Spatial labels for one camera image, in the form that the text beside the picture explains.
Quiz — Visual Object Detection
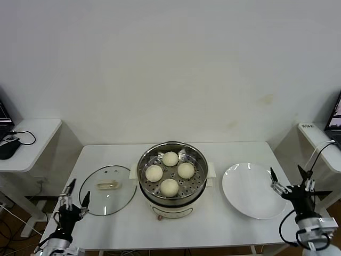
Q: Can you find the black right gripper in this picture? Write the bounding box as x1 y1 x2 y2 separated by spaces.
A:
270 165 322 221

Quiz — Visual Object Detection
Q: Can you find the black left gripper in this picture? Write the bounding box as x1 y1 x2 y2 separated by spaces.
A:
57 179 91 237

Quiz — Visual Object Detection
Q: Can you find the glass lid with cream handle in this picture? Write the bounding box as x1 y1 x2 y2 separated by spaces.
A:
78 165 138 217

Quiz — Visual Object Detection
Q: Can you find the white steamed baozi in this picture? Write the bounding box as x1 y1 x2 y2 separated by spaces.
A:
177 162 196 179
145 164 164 182
162 151 178 167
159 178 180 197

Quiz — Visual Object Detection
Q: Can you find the black computer mouse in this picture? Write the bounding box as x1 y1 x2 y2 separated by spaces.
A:
0 140 21 161

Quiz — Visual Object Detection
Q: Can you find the perforated steel steamer basket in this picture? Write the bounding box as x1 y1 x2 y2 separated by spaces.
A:
137 141 208 206

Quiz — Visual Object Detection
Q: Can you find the steel steamer pot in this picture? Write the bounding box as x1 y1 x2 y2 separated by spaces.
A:
128 161 216 221

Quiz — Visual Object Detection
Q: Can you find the round white plate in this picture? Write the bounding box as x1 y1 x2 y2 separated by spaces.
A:
222 162 288 220

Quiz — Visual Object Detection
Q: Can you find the white side table with label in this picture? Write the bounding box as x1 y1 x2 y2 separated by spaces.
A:
274 122 341 231

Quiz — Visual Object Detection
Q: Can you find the white side table with mouse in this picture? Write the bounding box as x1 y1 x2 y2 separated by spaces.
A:
0 118 84 238

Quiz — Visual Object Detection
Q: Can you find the black laptop with charger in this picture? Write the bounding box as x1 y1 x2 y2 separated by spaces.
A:
324 92 341 149

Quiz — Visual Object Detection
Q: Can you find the black laptop beside mouse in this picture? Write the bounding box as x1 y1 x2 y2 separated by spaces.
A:
0 86 14 142

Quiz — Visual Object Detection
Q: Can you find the flat white cable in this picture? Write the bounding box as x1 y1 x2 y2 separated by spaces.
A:
308 140 337 167

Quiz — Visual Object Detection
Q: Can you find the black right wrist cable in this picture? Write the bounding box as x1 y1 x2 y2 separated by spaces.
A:
278 209 298 245

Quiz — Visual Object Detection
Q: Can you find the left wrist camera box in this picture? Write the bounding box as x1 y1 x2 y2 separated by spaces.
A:
68 246 86 256

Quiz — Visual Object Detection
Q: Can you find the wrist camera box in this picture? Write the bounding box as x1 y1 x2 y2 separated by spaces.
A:
318 217 339 230
68 246 86 256

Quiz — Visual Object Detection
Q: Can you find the white floor cable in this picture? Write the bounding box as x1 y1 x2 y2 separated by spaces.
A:
0 204 43 237

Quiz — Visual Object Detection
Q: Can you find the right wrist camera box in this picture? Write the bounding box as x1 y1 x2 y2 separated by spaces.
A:
318 217 339 230

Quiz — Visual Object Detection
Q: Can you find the thin black looped cable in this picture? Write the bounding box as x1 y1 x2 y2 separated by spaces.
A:
10 130 36 146

